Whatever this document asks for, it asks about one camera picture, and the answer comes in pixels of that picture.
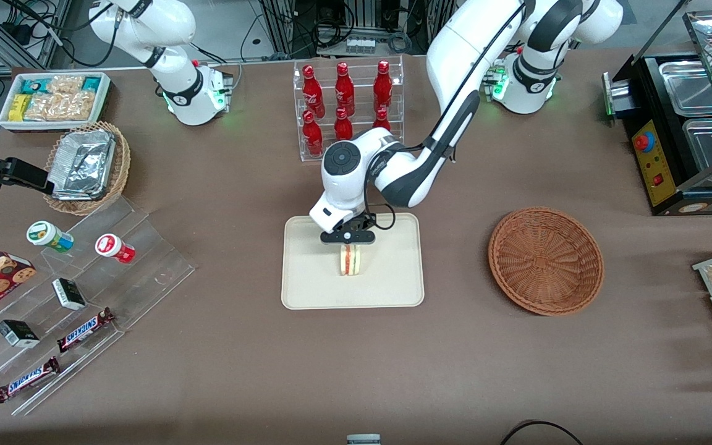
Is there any brown wicker basket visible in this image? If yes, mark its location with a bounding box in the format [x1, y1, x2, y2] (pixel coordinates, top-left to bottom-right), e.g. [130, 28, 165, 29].
[488, 206, 605, 317]

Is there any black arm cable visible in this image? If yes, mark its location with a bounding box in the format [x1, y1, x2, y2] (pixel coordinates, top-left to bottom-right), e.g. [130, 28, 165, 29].
[362, 0, 539, 231]

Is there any white snack bin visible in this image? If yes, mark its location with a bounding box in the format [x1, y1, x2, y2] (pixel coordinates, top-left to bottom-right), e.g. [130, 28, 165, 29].
[0, 70, 112, 133]

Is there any stack of foil containers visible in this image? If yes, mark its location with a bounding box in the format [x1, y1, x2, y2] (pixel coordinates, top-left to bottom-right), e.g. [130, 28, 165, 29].
[46, 129, 117, 202]

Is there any clear acrylic stepped stand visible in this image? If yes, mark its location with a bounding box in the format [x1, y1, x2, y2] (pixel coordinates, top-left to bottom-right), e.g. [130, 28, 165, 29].
[0, 195, 198, 417]

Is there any red lidded yogurt cup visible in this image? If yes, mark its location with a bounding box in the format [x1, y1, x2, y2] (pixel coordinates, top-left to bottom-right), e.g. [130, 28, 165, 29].
[95, 233, 137, 265]

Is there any small black carton box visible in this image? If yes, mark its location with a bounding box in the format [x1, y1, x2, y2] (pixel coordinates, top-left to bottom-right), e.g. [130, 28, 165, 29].
[0, 320, 41, 349]
[52, 278, 87, 311]

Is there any black food warmer cabinet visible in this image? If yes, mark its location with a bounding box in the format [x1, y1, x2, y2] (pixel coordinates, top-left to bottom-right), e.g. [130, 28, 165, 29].
[602, 52, 712, 216]

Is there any aluminium frame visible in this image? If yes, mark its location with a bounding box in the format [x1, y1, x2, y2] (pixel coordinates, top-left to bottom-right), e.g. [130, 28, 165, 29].
[0, 0, 74, 78]

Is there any yellow snack packet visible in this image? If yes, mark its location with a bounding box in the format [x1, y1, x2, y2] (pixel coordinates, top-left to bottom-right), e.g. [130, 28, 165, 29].
[8, 93, 31, 122]

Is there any glass display cover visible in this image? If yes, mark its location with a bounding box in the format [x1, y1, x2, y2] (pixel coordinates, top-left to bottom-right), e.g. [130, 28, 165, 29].
[631, 0, 712, 193]

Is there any layered sandwich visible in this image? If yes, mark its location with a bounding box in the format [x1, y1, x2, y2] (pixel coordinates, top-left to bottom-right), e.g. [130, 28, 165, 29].
[338, 244, 365, 278]

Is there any black floor cable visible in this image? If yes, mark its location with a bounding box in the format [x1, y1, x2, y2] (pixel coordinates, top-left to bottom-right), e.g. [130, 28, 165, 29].
[499, 420, 586, 445]

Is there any light wicker basket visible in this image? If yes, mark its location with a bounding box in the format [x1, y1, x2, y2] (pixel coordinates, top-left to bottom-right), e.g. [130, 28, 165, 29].
[43, 121, 132, 216]

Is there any clear acrylic bottle rack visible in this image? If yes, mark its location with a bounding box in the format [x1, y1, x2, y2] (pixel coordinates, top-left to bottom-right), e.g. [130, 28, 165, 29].
[292, 55, 405, 163]

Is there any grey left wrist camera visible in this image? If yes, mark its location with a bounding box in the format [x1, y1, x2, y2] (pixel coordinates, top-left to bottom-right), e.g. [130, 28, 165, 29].
[309, 199, 358, 234]

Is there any white power strip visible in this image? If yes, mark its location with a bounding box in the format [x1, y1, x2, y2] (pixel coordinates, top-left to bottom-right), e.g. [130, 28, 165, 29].
[344, 35, 377, 56]

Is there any Snickers chocolate bar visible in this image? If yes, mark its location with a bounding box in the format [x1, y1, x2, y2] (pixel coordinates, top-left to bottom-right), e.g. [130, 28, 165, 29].
[56, 307, 116, 354]
[0, 357, 61, 404]

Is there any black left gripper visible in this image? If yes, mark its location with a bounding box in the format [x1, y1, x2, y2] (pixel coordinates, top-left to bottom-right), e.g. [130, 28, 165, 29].
[321, 214, 376, 253]

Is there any cream plastic tray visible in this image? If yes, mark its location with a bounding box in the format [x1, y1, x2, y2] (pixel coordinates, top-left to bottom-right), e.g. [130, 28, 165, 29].
[281, 213, 425, 310]

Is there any green lidded sunflower cup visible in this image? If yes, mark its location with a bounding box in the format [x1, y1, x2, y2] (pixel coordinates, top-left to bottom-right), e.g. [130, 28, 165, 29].
[26, 220, 75, 254]

